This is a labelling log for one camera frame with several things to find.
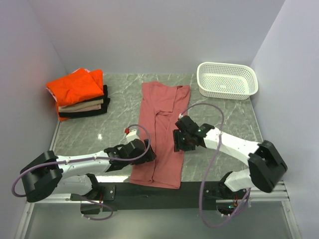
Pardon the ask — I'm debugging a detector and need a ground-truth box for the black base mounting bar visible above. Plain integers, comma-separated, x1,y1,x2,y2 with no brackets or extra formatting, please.
84,181,246,211

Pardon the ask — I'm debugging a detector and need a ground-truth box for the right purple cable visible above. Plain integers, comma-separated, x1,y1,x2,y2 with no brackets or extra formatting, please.
178,103,252,229

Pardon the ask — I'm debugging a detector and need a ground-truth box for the white perforated plastic basket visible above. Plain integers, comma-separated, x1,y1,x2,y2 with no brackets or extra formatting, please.
196,62,259,100

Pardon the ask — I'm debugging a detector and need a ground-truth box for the beige folded t shirt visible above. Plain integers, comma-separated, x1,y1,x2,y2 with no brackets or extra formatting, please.
58,99,104,113

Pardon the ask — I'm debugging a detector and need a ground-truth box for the orange folded t shirt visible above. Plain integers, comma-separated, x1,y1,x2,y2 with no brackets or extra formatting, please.
46,68,104,121

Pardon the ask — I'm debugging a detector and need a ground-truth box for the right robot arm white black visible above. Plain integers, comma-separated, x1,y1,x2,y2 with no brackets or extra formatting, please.
173,116,288,199

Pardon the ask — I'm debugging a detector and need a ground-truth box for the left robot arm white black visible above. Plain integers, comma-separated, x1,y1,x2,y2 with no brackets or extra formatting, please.
20,139,156,203

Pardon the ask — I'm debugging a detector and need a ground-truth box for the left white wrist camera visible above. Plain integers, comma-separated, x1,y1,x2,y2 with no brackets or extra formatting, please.
124,128,140,143

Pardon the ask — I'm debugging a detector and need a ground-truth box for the aluminium rail frame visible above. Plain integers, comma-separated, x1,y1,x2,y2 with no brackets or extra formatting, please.
35,181,290,204

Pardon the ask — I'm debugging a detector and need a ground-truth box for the pink red t shirt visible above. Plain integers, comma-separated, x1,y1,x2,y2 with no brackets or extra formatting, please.
130,82,190,189

